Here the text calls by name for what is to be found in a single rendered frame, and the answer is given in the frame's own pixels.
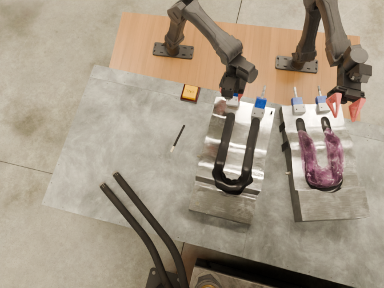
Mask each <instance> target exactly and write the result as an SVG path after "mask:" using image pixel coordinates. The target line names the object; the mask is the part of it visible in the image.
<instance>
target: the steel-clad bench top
mask: <svg viewBox="0 0 384 288"><path fill-rule="evenodd" d="M183 86H184V83H179V82H174V81H168V80H165V79H160V78H155V77H150V76H146V75H142V74H136V73H131V72H128V71H123V70H118V69H112V68H109V67H104V66H99V65H94V67H93V69H92V72H91V74H90V78H89V80H88V82H87V85H86V88H85V90H84V93H83V96H82V98H81V101H80V103H79V106H78V109H77V112H76V114H75V117H74V119H73V122H72V124H71V127H70V130H69V133H68V135H67V138H66V140H65V143H64V146H63V148H62V151H61V154H60V156H59V159H58V162H57V164H56V167H55V169H54V172H53V175H52V177H51V180H50V183H49V185H48V188H47V190H46V193H45V196H44V198H43V201H42V205H45V206H50V207H54V208H56V209H61V210H64V211H69V212H72V213H76V214H80V215H84V216H87V217H91V218H95V219H99V220H102V221H106V222H110V223H114V224H117V225H121V226H125V227H129V228H132V227H131V225H130V224H129V223H128V221H127V220H126V219H125V218H124V217H123V215H122V214H121V213H120V212H119V211H118V209H117V208H116V207H115V206H114V205H113V203H112V202H111V201H110V200H109V199H108V197H107V196H106V195H105V193H104V192H103V191H102V190H101V189H100V187H99V184H100V183H101V182H105V184H107V185H108V187H109V188H110V189H111V191H112V192H113V193H114V194H115V195H116V196H117V198H118V199H119V200H120V201H121V202H122V204H123V205H124V206H125V208H127V209H128V211H129V212H130V213H131V215H132V216H133V217H134V218H135V219H136V220H137V222H138V223H139V224H140V225H141V226H142V228H143V229H144V230H145V232H147V233H151V234H155V235H158V234H157V233H156V231H155V230H154V229H153V228H152V226H151V225H150V224H149V223H148V221H147V220H146V218H145V217H144V216H143V215H142V213H141V212H140V211H139V210H138V208H137V207H136V205H135V204H134V203H133V202H132V200H131V199H130V198H129V197H128V195H127V194H126V193H125V192H124V190H123V189H122V188H121V187H120V185H119V184H118V182H117V181H116V180H115V179H114V177H113V176H112V173H113V172H114V171H118V172H119V173H120V175H121V176H122V177H123V179H124V180H125V181H126V182H127V184H128V185H129V186H130V187H131V188H132V190H133V191H134V192H135V193H136V195H137V196H138V197H139V199H140V200H141V201H142V202H143V204H144V205H145V206H146V207H147V209H148V210H149V211H150V212H151V213H152V215H153V216H154V218H155V219H156V220H157V221H158V223H159V224H160V225H161V226H162V227H163V229H164V230H165V232H167V234H168V235H169V237H170V238H171V239H174V240H178V241H181V242H186V243H189V244H192V245H197V246H200V247H205V248H208V249H212V250H216V251H220V252H223V253H227V254H231V255H235V256H238V257H242V258H246V259H250V260H253V261H257V262H261V263H265V264H268V265H272V266H276V267H280V268H283V269H287V270H291V271H295V272H298V273H302V274H306V275H310V276H314V277H317V278H322V279H325V280H328V281H332V282H336V283H341V284H343V285H348V286H351V287H356V288H384V126H379V125H374V124H370V123H366V122H361V121H355V122H352V121H351V119H347V118H344V122H345V126H346V129H347V131H348V133H349V135H350V136H351V138H352V140H353V143H354V147H355V154H356V163H357V175H358V181H359V186H364V187H365V191H366V196H367V201H368V205H369V210H370V215H371V217H369V218H361V219H347V220H336V221H315V222H294V214H293V206H292V201H291V193H290V185H289V178H288V175H286V174H285V172H287V165H286V157H285V151H283V152H282V146H281V145H282V144H283V136H282V132H279V126H280V125H281V121H280V116H279V110H280V108H281V107H282V106H285V105H280V104H277V103H272V102H266V106H265V107H270V108H274V109H275V112H274V118H273V124H272V127H271V132H270V138H269V143H268V147H267V152H266V160H265V171H264V176H263V182H262V188H261V192H260V193H259V194H258V196H257V201H256V204H255V210H254V216H253V221H252V225H250V226H248V225H244V224H241V223H237V222H233V221H228V220H225V219H221V218H217V217H213V216H210V215H206V214H201V213H197V212H194V211H190V210H189V204H190V200H191V196H192V193H193V188H194V184H195V175H196V172H197V168H198V164H199V160H200V158H199V157H197V155H201V153H202V149H203V146H204V143H205V139H206V135H207V131H208V128H209V123H210V119H211V115H212V112H213V107H214V103H215V99H216V96H218V97H222V96H221V93H220V91H216V90H211V89H206V88H202V87H201V90H200V93H199V97H198V101H197V104H194V103H190V102H185V101H180V97H181V94H182V90H183ZM183 125H185V128H184V130H183V132H182V134H181V136H180V138H179V140H178V142H177V144H176V146H175V148H174V150H173V152H170V150H171V148H172V146H173V144H174V142H175V140H176V138H177V136H178V134H179V132H180V130H181V128H182V126H183ZM132 229H133V228H132Z"/></svg>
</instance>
